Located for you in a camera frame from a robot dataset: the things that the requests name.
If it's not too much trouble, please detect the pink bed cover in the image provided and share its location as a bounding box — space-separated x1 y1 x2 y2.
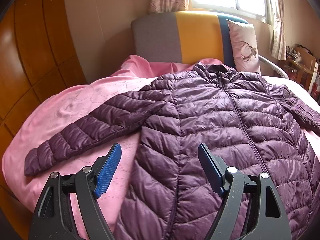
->
1 54 320 240

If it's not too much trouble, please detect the wooden desk shelf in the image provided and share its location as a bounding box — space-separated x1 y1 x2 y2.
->
280 44 318 94

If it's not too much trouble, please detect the grey yellow blue headboard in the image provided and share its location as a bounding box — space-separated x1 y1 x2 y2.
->
131 11 247 67

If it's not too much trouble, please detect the deer print pillow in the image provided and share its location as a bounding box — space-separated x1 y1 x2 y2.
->
227 20 261 74

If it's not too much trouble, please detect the wooden wardrobe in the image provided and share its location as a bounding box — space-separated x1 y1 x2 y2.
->
0 0 87 230

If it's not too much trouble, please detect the white red paper bag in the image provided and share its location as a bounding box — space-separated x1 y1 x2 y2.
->
308 62 319 95

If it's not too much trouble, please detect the purple quilted down jacket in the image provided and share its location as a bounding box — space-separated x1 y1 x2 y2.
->
24 63 319 239

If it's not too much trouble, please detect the right pink curtain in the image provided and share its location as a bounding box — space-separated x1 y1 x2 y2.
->
270 0 286 61

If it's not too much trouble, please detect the grey bed rail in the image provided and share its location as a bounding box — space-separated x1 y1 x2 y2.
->
258 55 289 79

